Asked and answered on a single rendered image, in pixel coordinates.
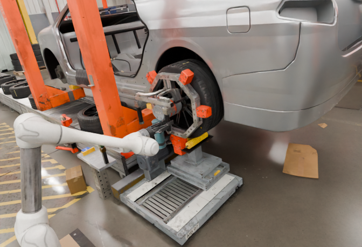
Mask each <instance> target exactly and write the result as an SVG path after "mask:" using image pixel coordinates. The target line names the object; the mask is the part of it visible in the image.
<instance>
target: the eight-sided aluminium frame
mask: <svg viewBox="0 0 362 247"><path fill-rule="evenodd" d="M179 77H180V74H177V73H165V72H162V73H159V74H157V75H156V77H155V79H154V81H153V83H152V84H151V86H150V88H149V93H152V92H156V91H157V89H158V88H159V86H160V84H161V82H162V80H163V79H165V80H173V81H176V82H177V83H178V85H179V86H180V87H181V88H182V90H183V91H184V92H185V93H186V95H187V96H188V97H189V98H190V100H191V106H192V114H193V124H192V125H191V126H190V128H189V129H188V130H186V131H185V130H182V129H179V128H176V127H172V125H171V129H172V133H171V134H172V135H175V136H178V137H181V138H185V139H186V138H188V137H189V136H190V135H192V133H193V132H194V131H195V130H196V129H197V128H198V127H199V126H200V125H201V124H202V123H203V120H202V118H201V117H198V116H197V112H196V108H197V107H199V106H200V96H199V94H198V93H197V92H196V91H195V90H194V88H193V87H192V86H191V85H190V84H187V85H183V84H182V83H181V82H180V81H179ZM150 98H154V99H158V98H157V94H156V95H153V96H150ZM156 105H157V104H153V103H151V107H152V112H153V115H154V111H153V110H154V106H156ZM154 116H155V115H154Z"/></svg>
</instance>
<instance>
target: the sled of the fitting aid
mask: <svg viewBox="0 0 362 247"><path fill-rule="evenodd" d="M167 171H168V173H170V174H172V175H174V176H176V177H178V178H180V179H182V180H184V181H186V182H188V183H190V184H193V185H195V186H197V187H199V188H201V189H203V190H205V191H208V190H209V189H210V188H211V187H212V186H213V185H214V184H215V183H217V182H218V181H219V180H220V179H221V178H222V177H223V176H224V175H225V174H226V173H228V172H229V163H226V162H223V161H222V163H221V164H219V165H218V166H217V167H215V168H214V169H213V170H212V171H211V172H210V173H208V174H207V175H206V176H205V177H204V178H200V177H198V176H195V175H193V174H191V173H189V172H186V171H184V170H182V169H180V168H177V167H175V166H173V165H171V164H169V165H167Z"/></svg>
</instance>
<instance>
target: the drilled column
mask: <svg viewBox="0 0 362 247"><path fill-rule="evenodd" d="M89 166H90V165H89ZM90 169H91V172H92V175H93V178H94V182H95V185H96V188H97V190H98V194H99V196H100V197H101V198H102V199H103V200H105V199H107V198H108V197H109V196H111V195H112V194H113V193H112V189H111V187H110V183H109V180H108V176H107V173H106V169H104V170H103V171H101V172H99V171H98V170H96V169H95V168H93V167H92V166H90ZM110 193H111V194H110Z"/></svg>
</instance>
